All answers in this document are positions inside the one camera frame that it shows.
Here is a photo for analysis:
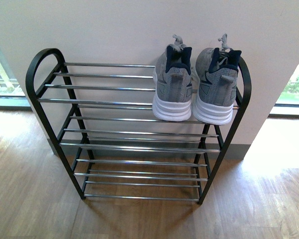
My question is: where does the grey knit sneaker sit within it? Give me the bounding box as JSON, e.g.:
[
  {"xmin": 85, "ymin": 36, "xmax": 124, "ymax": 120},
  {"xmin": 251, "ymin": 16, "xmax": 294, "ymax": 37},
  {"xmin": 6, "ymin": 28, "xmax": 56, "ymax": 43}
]
[
  {"xmin": 192, "ymin": 33, "xmax": 242, "ymax": 125},
  {"xmin": 152, "ymin": 34, "xmax": 193, "ymax": 121}
]

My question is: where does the black metal shoe rack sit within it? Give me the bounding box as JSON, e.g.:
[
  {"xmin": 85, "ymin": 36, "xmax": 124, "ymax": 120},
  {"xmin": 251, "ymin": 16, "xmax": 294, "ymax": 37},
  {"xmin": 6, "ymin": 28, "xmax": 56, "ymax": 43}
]
[{"xmin": 25, "ymin": 48, "xmax": 252, "ymax": 204}]

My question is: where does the black window frame right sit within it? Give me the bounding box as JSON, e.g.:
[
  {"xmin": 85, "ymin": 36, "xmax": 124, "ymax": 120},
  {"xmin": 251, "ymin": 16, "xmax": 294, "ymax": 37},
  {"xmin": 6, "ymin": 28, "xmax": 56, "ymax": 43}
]
[{"xmin": 270, "ymin": 103, "xmax": 299, "ymax": 116}]

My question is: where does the black window frame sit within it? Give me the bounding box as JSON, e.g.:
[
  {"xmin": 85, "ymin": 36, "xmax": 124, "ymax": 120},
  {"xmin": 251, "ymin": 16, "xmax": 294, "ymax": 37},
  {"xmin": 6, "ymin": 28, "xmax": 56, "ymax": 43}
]
[
  {"xmin": 0, "ymin": 96, "xmax": 32, "ymax": 111},
  {"xmin": 270, "ymin": 103, "xmax": 299, "ymax": 116}
]

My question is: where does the black window frame left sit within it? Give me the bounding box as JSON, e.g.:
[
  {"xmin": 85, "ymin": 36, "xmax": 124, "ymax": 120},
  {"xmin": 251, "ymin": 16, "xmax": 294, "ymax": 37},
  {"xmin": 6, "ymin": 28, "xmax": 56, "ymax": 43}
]
[{"xmin": 0, "ymin": 96, "xmax": 32, "ymax": 111}]

